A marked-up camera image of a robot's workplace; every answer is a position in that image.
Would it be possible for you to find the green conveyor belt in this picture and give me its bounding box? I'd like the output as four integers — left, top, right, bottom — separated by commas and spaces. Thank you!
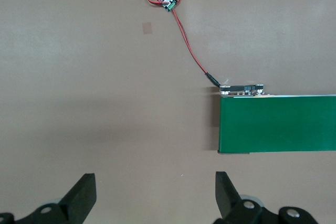
216, 83, 336, 155

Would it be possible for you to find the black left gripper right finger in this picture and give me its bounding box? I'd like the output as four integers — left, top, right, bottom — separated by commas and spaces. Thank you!
214, 171, 320, 224

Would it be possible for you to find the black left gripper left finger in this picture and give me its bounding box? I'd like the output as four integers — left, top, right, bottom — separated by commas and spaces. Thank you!
0, 173, 97, 224

